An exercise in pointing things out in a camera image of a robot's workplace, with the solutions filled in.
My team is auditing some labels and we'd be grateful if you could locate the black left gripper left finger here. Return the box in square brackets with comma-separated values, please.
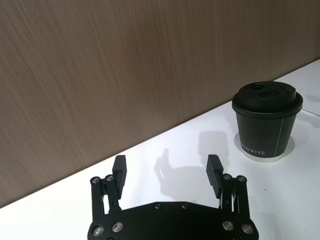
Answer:
[89, 154, 129, 237]

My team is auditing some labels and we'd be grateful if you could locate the round white coaster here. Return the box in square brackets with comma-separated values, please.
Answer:
[233, 131, 296, 163]

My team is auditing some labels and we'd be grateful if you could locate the black plastic cup lid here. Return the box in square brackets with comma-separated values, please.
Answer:
[231, 80, 304, 119]

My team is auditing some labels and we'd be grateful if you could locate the black paper coffee cup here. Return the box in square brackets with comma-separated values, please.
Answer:
[233, 106, 302, 160]

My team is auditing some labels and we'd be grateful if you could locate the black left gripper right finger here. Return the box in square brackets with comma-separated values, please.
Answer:
[205, 154, 255, 236]

